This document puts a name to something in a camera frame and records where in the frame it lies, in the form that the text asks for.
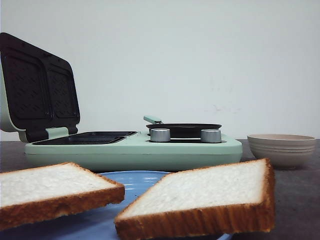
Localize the white bread slice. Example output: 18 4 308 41
114 158 276 240
0 162 125 230

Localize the beige ribbed bowl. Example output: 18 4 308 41
247 134 317 169

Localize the mint green breakfast maker base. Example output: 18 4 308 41
24 131 243 172

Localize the left silver control knob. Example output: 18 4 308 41
150 128 171 143

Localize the silver control knob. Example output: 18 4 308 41
200 129 222 144
150 128 171 143

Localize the right silver control knob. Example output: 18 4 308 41
200 129 222 144

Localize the blue round plate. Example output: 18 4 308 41
0 170 233 240

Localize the black frying pan green handle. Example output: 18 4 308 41
143 115 222 138

